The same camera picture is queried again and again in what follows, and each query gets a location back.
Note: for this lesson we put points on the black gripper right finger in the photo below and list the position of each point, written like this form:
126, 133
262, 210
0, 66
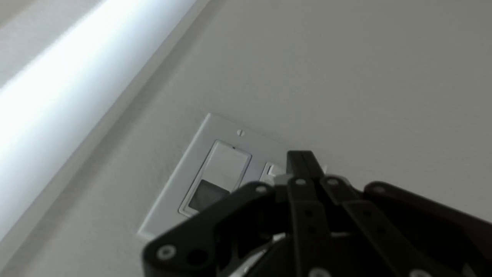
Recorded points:
400, 224

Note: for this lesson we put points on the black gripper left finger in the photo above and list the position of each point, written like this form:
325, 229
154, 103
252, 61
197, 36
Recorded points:
302, 215

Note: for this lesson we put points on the white rocker light switch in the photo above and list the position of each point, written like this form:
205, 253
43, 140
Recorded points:
223, 166

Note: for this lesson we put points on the small white dimmer slider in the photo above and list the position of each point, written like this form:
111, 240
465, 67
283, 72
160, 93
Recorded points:
269, 170

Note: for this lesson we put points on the white switch wall plate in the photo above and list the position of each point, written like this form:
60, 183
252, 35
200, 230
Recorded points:
200, 147

